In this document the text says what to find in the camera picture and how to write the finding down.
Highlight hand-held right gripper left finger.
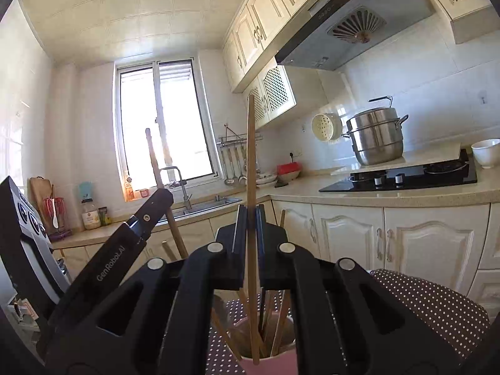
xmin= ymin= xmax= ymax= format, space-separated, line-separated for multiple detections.
xmin=37 ymin=205 xmax=248 ymax=375

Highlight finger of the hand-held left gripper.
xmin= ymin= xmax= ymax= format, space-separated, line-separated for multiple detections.
xmin=123 ymin=188 xmax=175 ymax=245

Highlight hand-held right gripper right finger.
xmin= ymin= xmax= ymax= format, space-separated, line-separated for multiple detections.
xmin=255 ymin=205 xmax=470 ymax=375

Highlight pink utensil cup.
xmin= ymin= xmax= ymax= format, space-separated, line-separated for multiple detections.
xmin=230 ymin=314 xmax=298 ymax=375

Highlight chrome kitchen faucet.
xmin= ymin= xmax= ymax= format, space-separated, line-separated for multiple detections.
xmin=160 ymin=166 xmax=193 ymax=210

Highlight stainless steel sink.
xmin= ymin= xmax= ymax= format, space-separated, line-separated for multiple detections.
xmin=156 ymin=196 xmax=243 ymax=220

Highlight wooden cutting board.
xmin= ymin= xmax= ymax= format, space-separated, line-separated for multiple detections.
xmin=30 ymin=176 xmax=54 ymax=221

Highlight hanging metal ladle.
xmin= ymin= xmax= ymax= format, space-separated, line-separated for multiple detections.
xmin=224 ymin=146 xmax=236 ymax=186

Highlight glass jar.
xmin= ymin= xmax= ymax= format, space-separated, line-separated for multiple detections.
xmin=81 ymin=198 xmax=102 ymax=231

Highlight red bowl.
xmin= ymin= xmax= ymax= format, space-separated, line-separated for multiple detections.
xmin=277 ymin=162 xmax=302 ymax=184

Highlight white framed window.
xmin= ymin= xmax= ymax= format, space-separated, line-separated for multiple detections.
xmin=115 ymin=59 xmax=219 ymax=203

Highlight cream plastic colander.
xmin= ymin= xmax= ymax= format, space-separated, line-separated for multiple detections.
xmin=311 ymin=112 xmax=343 ymax=143

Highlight stainless steel steamer pot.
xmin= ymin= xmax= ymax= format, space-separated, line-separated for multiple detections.
xmin=342 ymin=96 xmax=409 ymax=167

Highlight black glass gas stove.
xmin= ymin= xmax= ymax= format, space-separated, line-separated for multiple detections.
xmin=318 ymin=149 xmax=478 ymax=193

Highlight brown polka dot tablecloth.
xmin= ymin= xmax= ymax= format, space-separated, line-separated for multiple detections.
xmin=205 ymin=269 xmax=491 ymax=375

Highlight cream kitchen base cabinets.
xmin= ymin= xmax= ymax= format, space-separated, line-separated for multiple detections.
xmin=52 ymin=199 xmax=500 ymax=309

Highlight white bowl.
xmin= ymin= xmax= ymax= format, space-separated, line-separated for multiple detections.
xmin=471 ymin=139 xmax=500 ymax=169

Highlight grey range hood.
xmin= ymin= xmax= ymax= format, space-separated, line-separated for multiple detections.
xmin=274 ymin=0 xmax=436 ymax=72

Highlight red wire utensil holder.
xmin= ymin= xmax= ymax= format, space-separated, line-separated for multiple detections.
xmin=43 ymin=197 xmax=67 ymax=233

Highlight metal wall utensil rack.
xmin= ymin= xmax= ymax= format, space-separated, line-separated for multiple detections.
xmin=217 ymin=124 xmax=263 ymax=148

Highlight cream wall cabinets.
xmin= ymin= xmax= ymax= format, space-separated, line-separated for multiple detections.
xmin=222 ymin=0 xmax=352 ymax=93

